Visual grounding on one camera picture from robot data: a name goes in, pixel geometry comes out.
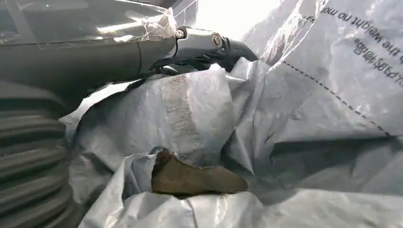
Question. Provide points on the brown cardboard piece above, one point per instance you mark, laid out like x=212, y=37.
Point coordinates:
x=189, y=179

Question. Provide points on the large white plastic parcel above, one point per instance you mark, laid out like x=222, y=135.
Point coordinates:
x=141, y=126

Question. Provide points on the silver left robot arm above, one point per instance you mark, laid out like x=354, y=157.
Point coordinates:
x=28, y=163

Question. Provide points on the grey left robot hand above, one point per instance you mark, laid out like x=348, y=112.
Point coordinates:
x=94, y=59

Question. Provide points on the grey plastic parcel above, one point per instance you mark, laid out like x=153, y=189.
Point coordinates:
x=330, y=78

